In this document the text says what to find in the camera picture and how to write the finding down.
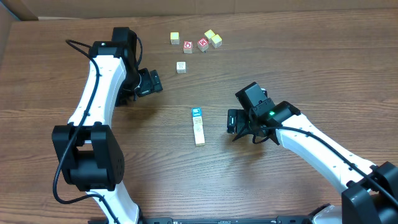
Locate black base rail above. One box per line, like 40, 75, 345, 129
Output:
138, 215, 312, 224

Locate yellow block upper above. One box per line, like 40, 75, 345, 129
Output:
204, 29, 215, 42

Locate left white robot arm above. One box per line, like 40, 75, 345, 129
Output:
52, 38, 162, 223

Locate red block letter E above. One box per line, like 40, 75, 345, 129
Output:
197, 38, 209, 52

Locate yellow block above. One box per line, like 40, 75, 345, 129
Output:
170, 32, 180, 45
211, 34, 223, 49
204, 29, 215, 42

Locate white patterned block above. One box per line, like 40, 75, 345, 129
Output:
193, 116, 203, 126
176, 62, 187, 73

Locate red block letter left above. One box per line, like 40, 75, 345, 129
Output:
183, 41, 193, 54

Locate red framed block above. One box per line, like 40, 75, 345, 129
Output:
193, 124, 204, 136

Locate yellow block far left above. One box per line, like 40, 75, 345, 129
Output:
170, 32, 180, 45

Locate plain white block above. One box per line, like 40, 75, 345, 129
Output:
195, 133, 205, 146

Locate yellow block right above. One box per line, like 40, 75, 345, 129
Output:
211, 34, 223, 49

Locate blue letter block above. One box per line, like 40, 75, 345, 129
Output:
192, 108, 202, 118

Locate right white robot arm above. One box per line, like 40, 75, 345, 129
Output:
227, 101, 397, 224

